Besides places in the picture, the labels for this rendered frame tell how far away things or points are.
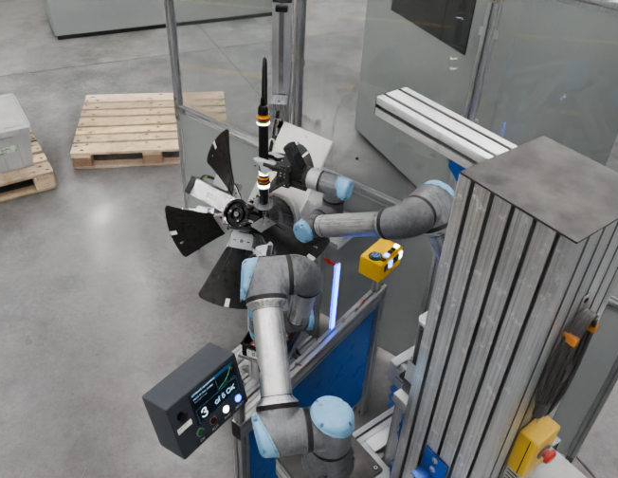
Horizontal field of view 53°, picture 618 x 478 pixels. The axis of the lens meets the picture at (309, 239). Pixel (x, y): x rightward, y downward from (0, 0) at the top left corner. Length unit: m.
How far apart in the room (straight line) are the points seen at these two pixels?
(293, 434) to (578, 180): 0.93
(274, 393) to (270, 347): 0.12
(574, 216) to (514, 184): 0.12
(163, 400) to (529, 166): 1.09
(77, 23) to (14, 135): 2.96
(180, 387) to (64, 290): 2.33
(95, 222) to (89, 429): 1.69
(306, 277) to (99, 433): 1.80
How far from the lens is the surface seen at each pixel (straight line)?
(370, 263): 2.42
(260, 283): 1.70
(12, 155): 4.89
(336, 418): 1.66
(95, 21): 7.55
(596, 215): 1.13
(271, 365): 1.68
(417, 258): 2.96
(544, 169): 1.22
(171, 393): 1.75
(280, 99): 2.78
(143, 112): 5.51
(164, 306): 3.77
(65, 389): 3.48
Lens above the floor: 2.62
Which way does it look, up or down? 38 degrees down
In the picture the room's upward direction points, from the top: 3 degrees clockwise
